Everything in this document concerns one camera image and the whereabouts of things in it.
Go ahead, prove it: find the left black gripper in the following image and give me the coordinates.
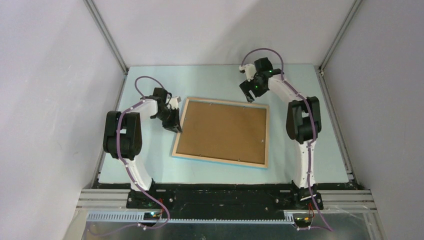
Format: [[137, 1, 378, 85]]
[[154, 107, 183, 134]]

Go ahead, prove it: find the brown fibreboard backing board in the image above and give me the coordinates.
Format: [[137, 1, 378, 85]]
[[175, 100, 268, 165]]

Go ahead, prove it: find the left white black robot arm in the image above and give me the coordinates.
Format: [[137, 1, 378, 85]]
[[103, 87, 183, 208]]

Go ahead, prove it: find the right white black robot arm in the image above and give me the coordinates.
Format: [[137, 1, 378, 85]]
[[239, 57, 322, 209]]

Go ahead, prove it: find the light blue table mat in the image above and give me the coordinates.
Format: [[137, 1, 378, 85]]
[[98, 64, 357, 185]]

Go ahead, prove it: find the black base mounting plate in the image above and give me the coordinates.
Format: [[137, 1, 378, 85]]
[[126, 183, 324, 221]]

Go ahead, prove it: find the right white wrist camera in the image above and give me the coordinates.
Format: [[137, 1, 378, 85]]
[[239, 63, 257, 82]]

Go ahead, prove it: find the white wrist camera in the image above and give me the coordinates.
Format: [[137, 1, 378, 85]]
[[239, 63, 257, 82], [167, 96, 182, 110]]

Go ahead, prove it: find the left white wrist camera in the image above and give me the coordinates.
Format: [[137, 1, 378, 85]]
[[167, 96, 182, 110]]

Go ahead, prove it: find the aluminium rail frame front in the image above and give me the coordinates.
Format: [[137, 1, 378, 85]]
[[76, 189, 377, 228]]

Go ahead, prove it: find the right aluminium corner post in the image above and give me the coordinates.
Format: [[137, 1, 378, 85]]
[[318, 0, 364, 75]]

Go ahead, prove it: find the aluminium corner post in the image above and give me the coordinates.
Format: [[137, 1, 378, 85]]
[[318, 0, 364, 75], [83, 0, 129, 75]]

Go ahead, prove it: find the left aluminium corner post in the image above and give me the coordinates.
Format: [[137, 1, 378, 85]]
[[83, 0, 129, 75]]

